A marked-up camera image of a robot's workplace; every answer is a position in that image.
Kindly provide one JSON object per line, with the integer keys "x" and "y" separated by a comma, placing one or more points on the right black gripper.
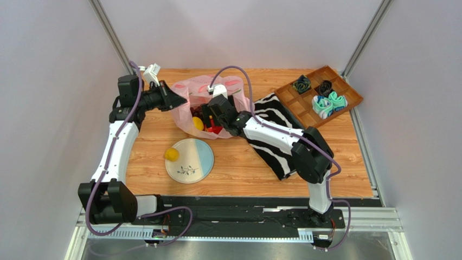
{"x": 215, "y": 109}

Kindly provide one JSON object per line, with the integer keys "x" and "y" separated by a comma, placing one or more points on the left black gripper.
{"x": 169, "y": 100}

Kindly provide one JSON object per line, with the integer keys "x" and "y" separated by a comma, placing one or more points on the red apple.
{"x": 214, "y": 129}

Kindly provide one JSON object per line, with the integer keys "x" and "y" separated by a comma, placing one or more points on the dark red grape bunch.
{"x": 197, "y": 112}

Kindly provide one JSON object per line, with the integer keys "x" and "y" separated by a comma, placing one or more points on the pink peach plastic bag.
{"x": 195, "y": 91}

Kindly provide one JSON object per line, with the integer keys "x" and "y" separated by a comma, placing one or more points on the yellow lemon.
{"x": 171, "y": 154}

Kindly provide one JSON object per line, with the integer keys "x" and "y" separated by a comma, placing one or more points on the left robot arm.
{"x": 106, "y": 199}

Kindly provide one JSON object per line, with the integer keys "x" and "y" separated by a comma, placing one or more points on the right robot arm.
{"x": 306, "y": 150}

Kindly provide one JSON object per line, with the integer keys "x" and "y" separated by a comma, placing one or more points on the zebra striped cloth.
{"x": 272, "y": 110}

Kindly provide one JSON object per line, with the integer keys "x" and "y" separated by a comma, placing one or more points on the light blue plate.
{"x": 195, "y": 162}

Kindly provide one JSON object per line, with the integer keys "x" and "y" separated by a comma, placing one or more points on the wooden divided tray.
{"x": 300, "y": 105}

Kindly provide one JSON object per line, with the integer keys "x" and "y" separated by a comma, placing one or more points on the dark patterned rolled sock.
{"x": 302, "y": 84}

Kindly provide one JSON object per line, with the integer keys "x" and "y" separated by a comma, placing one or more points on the mint white rolled sock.
{"x": 322, "y": 106}

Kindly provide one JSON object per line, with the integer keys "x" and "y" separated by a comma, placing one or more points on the black rolled sock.
{"x": 324, "y": 89}

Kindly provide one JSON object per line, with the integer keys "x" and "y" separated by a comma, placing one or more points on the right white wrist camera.
{"x": 217, "y": 90}

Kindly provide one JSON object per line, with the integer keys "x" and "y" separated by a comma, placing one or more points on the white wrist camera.
{"x": 217, "y": 90}
{"x": 150, "y": 74}

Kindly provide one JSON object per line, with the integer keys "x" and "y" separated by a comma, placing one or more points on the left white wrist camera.
{"x": 150, "y": 74}

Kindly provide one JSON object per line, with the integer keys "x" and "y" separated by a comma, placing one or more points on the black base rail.
{"x": 243, "y": 217}

